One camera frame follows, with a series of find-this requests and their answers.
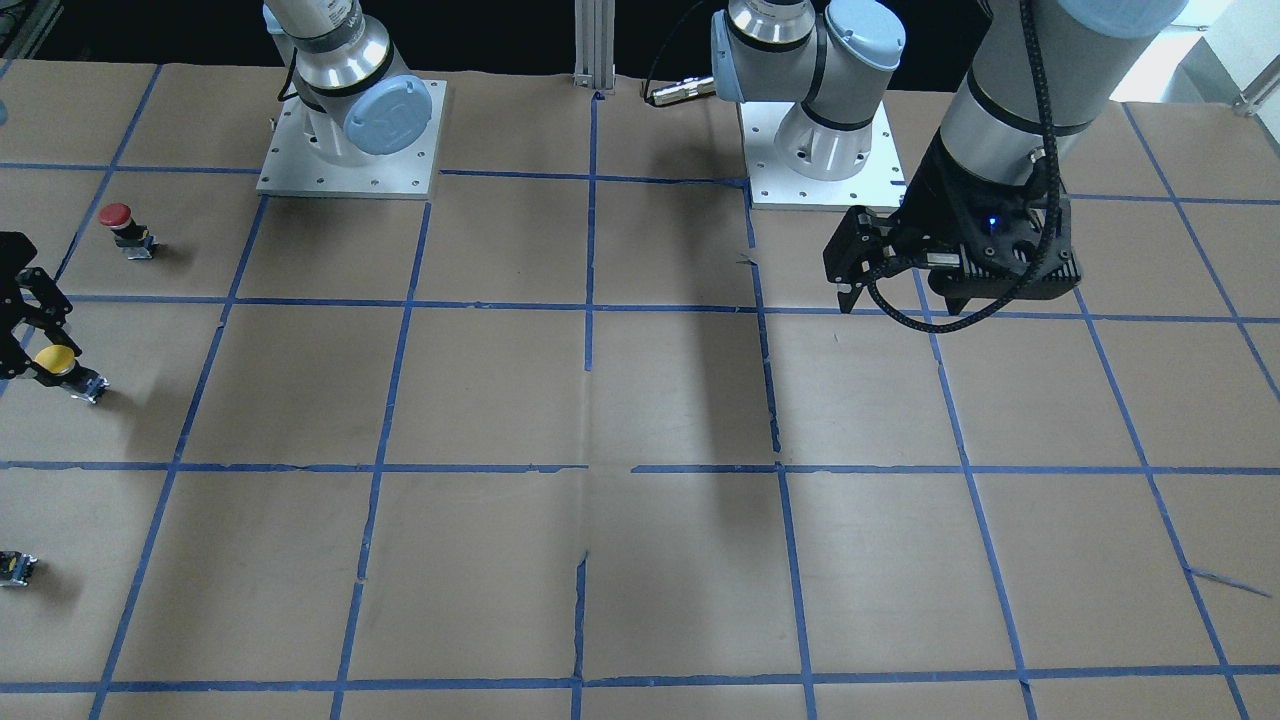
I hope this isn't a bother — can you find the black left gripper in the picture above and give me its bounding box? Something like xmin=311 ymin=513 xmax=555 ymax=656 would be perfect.
xmin=823 ymin=136 xmax=1050 ymax=315

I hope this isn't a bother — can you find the black braided cable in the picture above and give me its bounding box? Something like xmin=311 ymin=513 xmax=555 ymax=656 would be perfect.
xmin=865 ymin=0 xmax=1066 ymax=333

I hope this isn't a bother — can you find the aluminium frame post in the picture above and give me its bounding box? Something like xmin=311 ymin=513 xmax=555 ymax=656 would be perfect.
xmin=573 ymin=0 xmax=616 ymax=94

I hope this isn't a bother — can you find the yellow push button switch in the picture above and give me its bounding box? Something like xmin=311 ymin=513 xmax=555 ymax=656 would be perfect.
xmin=35 ymin=345 xmax=110 ymax=405

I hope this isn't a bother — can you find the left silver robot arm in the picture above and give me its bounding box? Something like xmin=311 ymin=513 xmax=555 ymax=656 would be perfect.
xmin=710 ymin=1 xmax=1185 ymax=334

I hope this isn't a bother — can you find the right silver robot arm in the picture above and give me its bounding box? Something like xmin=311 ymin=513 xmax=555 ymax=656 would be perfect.
xmin=1 ymin=1 xmax=445 ymax=404

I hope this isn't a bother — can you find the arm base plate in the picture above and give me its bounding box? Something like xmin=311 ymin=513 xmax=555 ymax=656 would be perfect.
xmin=739 ymin=102 xmax=908 ymax=214
xmin=256 ymin=79 xmax=449 ymax=200

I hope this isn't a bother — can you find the small black switch part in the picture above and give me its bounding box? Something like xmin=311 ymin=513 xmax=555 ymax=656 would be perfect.
xmin=0 ymin=550 xmax=38 ymax=588

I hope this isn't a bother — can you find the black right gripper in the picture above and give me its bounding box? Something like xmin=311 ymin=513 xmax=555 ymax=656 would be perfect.
xmin=1 ymin=232 xmax=76 ymax=386

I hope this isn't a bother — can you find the red push button switch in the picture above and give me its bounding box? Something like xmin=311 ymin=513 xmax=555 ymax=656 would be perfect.
xmin=97 ymin=202 xmax=156 ymax=260

